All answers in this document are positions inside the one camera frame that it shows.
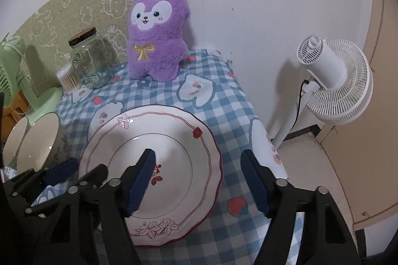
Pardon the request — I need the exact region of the blue checked tablecloth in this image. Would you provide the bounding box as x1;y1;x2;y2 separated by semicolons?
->
31;49;303;265

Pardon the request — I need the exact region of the white standing fan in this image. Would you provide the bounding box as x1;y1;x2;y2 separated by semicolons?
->
270;36;373;149

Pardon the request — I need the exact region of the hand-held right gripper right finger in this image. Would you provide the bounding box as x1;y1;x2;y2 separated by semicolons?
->
241;149;363;265

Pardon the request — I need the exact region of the white plate with red flowers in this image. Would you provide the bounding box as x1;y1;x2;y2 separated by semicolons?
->
78;105;223;248

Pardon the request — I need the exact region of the purple plush toy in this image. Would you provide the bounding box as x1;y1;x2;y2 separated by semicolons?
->
126;0;191;83

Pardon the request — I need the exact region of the green desk fan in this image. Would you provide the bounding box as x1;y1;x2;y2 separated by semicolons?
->
0;36;64;125

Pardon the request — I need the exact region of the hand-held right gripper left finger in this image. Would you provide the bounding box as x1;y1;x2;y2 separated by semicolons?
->
37;148;156;265

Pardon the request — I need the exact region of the black fan cable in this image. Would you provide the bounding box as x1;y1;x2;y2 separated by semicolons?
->
292;80;311;129

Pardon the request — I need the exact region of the glass jar with black lid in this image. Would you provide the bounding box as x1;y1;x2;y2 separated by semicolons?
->
68;28;117;89

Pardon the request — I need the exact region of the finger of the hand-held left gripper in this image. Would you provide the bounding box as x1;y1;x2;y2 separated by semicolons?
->
6;158;79;195
25;163;109;216

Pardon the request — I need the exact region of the cream ceramic bowl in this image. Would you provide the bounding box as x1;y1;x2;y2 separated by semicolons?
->
2;117;29;167
17;112;67;174

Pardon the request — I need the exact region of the green printed board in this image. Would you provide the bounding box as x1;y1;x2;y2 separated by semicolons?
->
14;0;137;89

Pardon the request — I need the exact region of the beige door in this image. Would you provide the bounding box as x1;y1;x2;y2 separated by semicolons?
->
317;0;398;241

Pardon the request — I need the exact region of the cotton swab container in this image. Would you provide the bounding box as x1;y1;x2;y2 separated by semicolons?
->
56;63;82;94

